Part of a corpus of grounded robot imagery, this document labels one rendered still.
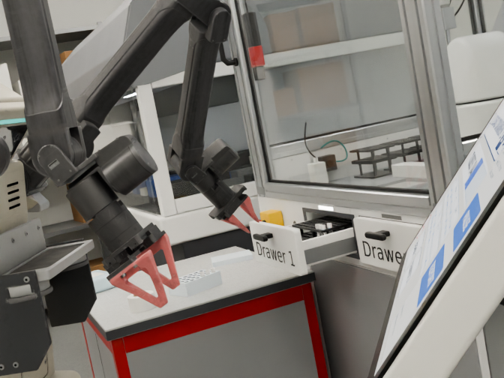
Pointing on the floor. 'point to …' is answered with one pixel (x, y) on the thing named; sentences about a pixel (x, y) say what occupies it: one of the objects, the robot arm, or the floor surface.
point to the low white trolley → (211, 327)
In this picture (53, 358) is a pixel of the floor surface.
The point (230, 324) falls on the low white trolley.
